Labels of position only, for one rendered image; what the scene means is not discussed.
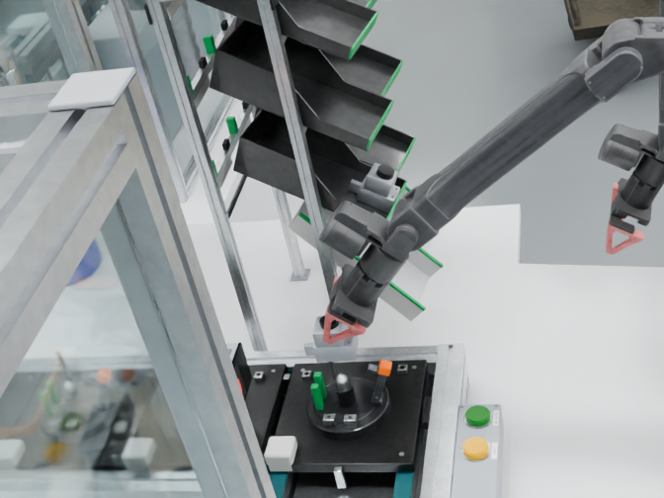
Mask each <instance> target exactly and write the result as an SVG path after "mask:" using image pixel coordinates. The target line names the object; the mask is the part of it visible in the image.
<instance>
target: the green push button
mask: <svg viewBox="0 0 664 498"><path fill-rule="evenodd" d="M490 418H491V416H490V411H489V409H488V408H487V407H485V406H482V405H475V406H472V407H470V408H468V409H467V410H466V412H465V419H466V422H467V423H468V424H469V425H471V426H474V427H480V426H484V425H486V424H487V423H488V422H489V421H490Z"/></svg>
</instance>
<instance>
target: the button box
mask: <svg viewBox="0 0 664 498"><path fill-rule="evenodd" d="M475 405H482V406H485V407H487V408H488V409H489V411H490V416H491V418H490V421H489V422H488V423H487V424H486V425H484V426H480V427H474V426H471V425H469V424H468V423H467V422H466V419H465V412H466V410H467V409H468V408H470V407H472V406H475ZM473 437H479V438H482V439H484V440H485V441H486V442H487V443H488V447H489V452H488V454H487V455H486V456H485V457H483V458H481V459H470V458H468V457H466V456H465V455H464V453H463V449H462V446H463V443H464V442H465V441H466V440H468V439H470V438H473ZM503 441H504V425H503V417H502V409H501V405H500V404H461V405H459V406H458V412H457V422H456V443H455V454H454V465H453V476H452V487H451V498H501V490H502V465H503Z"/></svg>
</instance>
